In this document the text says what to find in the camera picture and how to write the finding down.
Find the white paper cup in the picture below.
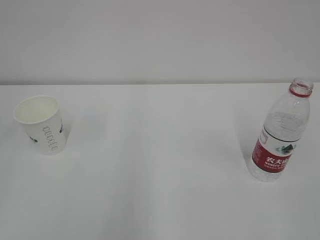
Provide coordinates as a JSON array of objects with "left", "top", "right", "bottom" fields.
[{"left": 13, "top": 95, "right": 67, "bottom": 156}]

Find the clear water bottle red label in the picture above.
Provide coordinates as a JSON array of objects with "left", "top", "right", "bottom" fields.
[{"left": 247, "top": 78, "right": 314, "bottom": 182}]

